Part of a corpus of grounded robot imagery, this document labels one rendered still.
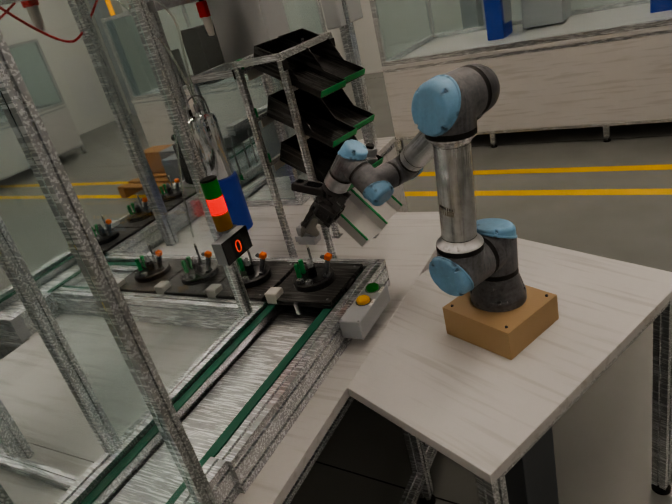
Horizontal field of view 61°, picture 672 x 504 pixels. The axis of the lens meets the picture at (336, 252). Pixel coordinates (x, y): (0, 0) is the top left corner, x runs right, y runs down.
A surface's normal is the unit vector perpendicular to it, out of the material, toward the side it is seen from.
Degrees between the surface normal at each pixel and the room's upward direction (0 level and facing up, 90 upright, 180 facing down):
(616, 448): 0
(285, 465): 0
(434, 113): 81
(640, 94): 90
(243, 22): 90
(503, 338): 90
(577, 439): 0
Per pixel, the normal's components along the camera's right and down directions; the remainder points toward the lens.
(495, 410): -0.23, -0.87
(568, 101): -0.50, 0.48
